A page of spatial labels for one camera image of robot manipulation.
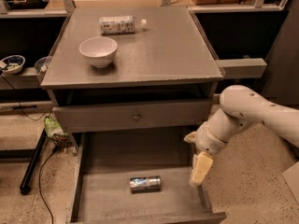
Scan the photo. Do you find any round brass drawer knob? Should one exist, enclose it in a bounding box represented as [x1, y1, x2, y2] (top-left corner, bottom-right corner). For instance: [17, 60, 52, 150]
[132, 113, 141, 121]

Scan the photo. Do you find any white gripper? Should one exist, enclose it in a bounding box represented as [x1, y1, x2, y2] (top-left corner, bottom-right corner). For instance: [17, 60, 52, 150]
[184, 121, 226, 187]

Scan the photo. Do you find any closed grey top drawer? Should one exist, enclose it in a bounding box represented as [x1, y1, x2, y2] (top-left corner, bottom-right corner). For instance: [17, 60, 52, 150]
[53, 100, 211, 133]

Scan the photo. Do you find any silver blue redbull can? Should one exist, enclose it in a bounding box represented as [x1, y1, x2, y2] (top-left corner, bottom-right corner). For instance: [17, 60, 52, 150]
[129, 175, 162, 193]

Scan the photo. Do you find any grey wooden drawer cabinet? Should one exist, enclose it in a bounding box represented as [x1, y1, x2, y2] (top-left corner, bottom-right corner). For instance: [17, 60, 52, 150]
[36, 6, 226, 156]

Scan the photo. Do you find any clear plastic water bottle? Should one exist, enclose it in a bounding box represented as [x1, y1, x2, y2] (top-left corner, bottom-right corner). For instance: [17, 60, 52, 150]
[99, 15, 147, 35]

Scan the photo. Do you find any black metal floor bar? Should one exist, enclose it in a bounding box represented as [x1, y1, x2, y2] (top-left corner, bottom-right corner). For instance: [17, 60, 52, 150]
[20, 130, 47, 195]

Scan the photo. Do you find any green snack bag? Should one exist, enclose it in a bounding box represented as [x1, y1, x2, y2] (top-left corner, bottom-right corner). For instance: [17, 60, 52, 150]
[44, 116, 68, 140]

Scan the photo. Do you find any small clear glass bowl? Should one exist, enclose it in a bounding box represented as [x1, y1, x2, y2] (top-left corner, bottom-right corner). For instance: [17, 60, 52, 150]
[34, 56, 52, 73]

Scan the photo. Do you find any open grey middle drawer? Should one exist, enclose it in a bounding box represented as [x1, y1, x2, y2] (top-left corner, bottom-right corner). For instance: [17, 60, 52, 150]
[66, 127, 226, 224]

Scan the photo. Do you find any grey background shelf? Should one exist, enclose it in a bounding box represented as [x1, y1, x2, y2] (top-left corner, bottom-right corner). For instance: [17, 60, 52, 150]
[0, 67, 40, 90]

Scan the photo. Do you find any white ceramic bowl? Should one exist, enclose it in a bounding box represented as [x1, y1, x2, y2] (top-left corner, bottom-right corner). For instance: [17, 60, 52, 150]
[79, 36, 118, 68]

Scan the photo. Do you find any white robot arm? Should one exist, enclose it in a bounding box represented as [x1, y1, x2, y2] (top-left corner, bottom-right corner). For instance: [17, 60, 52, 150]
[184, 85, 299, 187]

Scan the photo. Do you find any black floor cable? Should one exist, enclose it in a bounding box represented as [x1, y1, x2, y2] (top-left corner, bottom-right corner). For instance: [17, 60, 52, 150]
[37, 145, 60, 224]

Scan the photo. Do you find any blue patterned bowl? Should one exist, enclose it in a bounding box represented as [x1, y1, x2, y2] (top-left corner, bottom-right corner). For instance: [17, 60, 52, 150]
[0, 55, 25, 75]

